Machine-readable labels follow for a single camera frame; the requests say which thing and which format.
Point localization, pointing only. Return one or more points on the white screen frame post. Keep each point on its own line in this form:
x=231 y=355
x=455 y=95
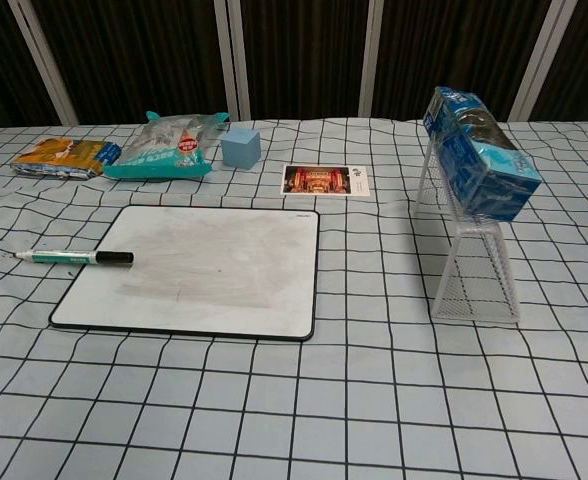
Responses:
x=44 y=65
x=231 y=60
x=376 y=60
x=536 y=65

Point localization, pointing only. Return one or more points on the checked light blue tablecloth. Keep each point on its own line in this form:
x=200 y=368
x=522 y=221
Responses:
x=294 y=400

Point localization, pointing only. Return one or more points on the yellow snack packet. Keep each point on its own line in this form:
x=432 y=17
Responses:
x=59 y=157

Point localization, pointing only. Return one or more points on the green whiteboard marker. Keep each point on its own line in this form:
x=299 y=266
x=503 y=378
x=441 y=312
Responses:
x=64 y=257

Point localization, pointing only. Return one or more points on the white mesh rack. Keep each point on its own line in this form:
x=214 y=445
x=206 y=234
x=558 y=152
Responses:
x=479 y=280

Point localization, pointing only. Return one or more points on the photo postcard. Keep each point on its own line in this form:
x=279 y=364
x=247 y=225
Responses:
x=319 y=180

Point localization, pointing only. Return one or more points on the teal and silver snack bag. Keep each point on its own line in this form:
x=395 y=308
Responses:
x=164 y=150

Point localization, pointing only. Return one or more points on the white whiteboard with black rim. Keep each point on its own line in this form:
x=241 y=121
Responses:
x=199 y=280

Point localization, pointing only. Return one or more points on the blue cookie box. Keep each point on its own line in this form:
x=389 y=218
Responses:
x=479 y=155

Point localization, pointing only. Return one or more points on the light blue cube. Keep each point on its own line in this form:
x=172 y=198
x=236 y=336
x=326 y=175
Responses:
x=240 y=149

